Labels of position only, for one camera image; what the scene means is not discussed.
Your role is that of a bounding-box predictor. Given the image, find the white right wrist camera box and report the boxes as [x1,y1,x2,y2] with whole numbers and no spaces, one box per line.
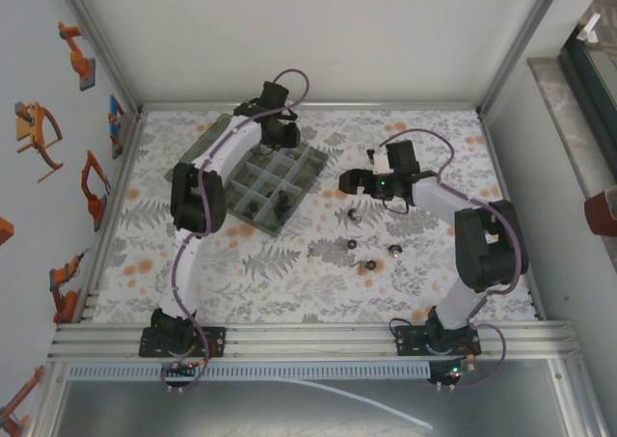
[367,146,389,174]

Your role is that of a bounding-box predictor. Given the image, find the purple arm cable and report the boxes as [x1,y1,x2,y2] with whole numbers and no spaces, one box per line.
[378,127,526,393]
[161,68,310,393]

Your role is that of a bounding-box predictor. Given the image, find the grey stone ledge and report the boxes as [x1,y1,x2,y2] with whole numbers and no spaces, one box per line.
[526,56,617,264]

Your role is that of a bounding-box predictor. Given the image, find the aluminium frame back rail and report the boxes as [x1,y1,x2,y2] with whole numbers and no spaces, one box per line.
[137,100,486,116]

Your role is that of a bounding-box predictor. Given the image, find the orange gripper claw wall sticker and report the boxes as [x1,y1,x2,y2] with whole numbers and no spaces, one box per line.
[13,101,65,183]

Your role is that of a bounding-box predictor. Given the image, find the dark window frame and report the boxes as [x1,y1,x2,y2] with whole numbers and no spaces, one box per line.
[558,2,617,187]

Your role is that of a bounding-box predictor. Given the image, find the white window handle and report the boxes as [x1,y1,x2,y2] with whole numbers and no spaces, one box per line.
[577,13,603,42]

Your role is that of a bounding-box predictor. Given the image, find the small circuit board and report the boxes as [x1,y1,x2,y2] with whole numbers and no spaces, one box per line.
[426,357,479,391]
[161,361,200,394]

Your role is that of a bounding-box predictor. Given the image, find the grey compartment organizer box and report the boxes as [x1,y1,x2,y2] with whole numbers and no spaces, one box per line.
[166,112,330,239]

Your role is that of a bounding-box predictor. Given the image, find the floral patterned table mat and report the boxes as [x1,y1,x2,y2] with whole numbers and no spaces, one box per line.
[89,108,547,325]

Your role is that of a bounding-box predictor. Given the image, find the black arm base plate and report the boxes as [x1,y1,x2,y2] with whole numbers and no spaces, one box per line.
[139,325,228,359]
[394,324,483,356]

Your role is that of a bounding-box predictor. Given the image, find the aluminium frame side rail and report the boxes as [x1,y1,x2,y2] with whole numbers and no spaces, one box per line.
[71,111,146,323]
[479,111,549,322]

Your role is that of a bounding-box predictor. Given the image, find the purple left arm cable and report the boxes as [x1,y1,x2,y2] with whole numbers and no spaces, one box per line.
[161,68,310,393]

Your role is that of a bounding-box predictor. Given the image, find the aluminium frame front rail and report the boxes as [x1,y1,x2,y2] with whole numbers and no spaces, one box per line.
[47,319,577,364]

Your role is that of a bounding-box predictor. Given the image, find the white slotted cable duct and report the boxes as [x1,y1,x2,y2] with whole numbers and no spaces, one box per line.
[69,363,432,381]

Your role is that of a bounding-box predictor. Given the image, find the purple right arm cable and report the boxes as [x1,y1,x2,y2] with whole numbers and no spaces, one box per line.
[378,127,526,393]

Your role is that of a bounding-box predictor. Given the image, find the white plastic tube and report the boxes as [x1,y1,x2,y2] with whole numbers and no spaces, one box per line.
[283,378,434,431]

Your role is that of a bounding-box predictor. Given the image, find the blue orange robot wall sticker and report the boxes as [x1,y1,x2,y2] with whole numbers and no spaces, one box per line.
[108,94,126,159]

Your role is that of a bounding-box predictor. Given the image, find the aluminium frame post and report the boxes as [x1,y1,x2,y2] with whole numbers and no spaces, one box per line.
[476,0,573,118]
[56,0,145,120]

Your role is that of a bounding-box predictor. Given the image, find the brown cup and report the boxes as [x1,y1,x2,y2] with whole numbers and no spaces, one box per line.
[583,190,617,238]

